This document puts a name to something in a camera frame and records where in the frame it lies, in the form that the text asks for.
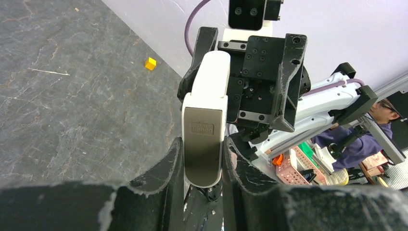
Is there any yellow cube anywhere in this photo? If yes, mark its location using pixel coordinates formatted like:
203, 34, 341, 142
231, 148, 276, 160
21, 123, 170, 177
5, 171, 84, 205
144, 57, 157, 71

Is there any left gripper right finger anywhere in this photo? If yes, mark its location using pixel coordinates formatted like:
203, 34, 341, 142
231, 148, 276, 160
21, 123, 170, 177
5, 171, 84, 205
222, 137, 287, 231

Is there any person in purple shirt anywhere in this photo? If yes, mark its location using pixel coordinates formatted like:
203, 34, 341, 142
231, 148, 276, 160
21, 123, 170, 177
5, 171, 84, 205
311, 98, 400, 171

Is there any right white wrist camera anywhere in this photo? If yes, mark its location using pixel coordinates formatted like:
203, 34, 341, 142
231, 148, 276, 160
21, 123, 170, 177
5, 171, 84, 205
222, 0, 284, 41

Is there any white plastic hook piece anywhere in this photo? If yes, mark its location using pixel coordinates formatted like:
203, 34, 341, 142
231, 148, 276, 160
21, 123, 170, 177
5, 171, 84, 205
182, 51, 231, 188

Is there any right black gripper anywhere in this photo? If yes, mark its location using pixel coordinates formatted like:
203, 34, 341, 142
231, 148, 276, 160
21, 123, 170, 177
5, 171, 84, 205
177, 26, 307, 132

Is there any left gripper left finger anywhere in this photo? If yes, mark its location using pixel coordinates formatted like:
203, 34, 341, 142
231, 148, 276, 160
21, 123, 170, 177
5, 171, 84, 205
108, 137, 184, 231

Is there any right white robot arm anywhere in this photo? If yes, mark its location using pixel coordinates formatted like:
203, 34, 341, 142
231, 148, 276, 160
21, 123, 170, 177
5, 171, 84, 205
178, 26, 377, 164

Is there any pink plastic basket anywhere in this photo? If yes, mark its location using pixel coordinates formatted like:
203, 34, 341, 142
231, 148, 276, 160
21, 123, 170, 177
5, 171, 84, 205
276, 146, 327, 185

